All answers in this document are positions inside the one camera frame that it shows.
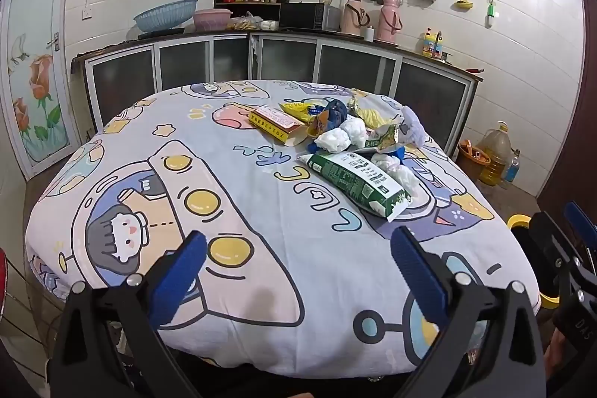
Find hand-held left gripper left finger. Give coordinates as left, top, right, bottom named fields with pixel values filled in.
left=47, top=230, right=208, bottom=398

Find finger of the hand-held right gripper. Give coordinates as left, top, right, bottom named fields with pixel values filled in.
left=529, top=211, right=589, bottom=303
left=562, top=201, right=597, bottom=268

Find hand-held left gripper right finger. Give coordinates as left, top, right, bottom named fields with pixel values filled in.
left=391, top=226, right=547, bottom=398

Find yellow rimmed black trash bin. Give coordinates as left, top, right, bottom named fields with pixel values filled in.
left=507, top=214, right=565, bottom=311

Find white plastic bag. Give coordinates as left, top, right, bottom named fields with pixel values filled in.
left=371, top=153, right=421, bottom=198

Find green and white wrapper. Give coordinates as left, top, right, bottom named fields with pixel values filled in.
left=366, top=123, right=411, bottom=151

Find grey white paper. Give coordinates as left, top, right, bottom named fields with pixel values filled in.
left=398, top=105, right=427, bottom=146

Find person's right hand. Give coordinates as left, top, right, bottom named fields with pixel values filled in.
left=543, top=330, right=572, bottom=380

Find clear water bottle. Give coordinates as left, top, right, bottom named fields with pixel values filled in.
left=504, top=148, right=521, bottom=184

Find dark brown door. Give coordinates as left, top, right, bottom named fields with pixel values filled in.
left=536, top=0, right=597, bottom=212

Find large cooking oil bottle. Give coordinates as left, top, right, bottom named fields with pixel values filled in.
left=478, top=121, right=513, bottom=187

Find green and white milk bag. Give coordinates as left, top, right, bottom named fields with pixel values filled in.
left=298, top=151, right=413, bottom=222

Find cartoon printed tablecloth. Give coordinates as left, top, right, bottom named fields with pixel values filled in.
left=25, top=79, right=542, bottom=380

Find orange waste bucket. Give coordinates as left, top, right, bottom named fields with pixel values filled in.
left=457, top=139, right=491, bottom=180

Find small crumpled white tissue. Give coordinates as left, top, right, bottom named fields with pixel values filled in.
left=340, top=117, right=369, bottom=147

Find large crumpled white tissue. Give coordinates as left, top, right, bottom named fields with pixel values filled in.
left=315, top=128, right=353, bottom=154

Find crumpled yellow wrapper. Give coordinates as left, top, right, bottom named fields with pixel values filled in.
left=347, top=94, right=397, bottom=131

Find yellow cardboard box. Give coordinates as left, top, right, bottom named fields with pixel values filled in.
left=247, top=104, right=309, bottom=147

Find blue and orange wrapper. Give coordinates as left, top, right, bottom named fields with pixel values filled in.
left=305, top=98, right=348, bottom=138

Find yellow snack packet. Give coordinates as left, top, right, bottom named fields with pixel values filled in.
left=279, top=100, right=319, bottom=123

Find dish detergent bottles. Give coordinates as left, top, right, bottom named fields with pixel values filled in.
left=422, top=27, right=444, bottom=58

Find glass door kitchen cabinet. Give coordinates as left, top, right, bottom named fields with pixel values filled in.
left=72, top=29, right=484, bottom=157

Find pink thermos with red lid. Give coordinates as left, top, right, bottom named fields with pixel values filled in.
left=376, top=0, right=403, bottom=43

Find pink plastic basin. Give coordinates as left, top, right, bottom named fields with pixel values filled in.
left=193, top=9, right=233, bottom=31

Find blue plastic basket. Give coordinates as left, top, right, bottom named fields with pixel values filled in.
left=134, top=0, right=199, bottom=33

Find clear bag of food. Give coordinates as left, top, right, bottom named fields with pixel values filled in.
left=226, top=12, right=264, bottom=31

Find flower printed door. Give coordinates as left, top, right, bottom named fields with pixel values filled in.
left=0, top=0, right=82, bottom=181

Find black microwave oven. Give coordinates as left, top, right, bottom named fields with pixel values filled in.
left=279, top=1, right=341, bottom=32

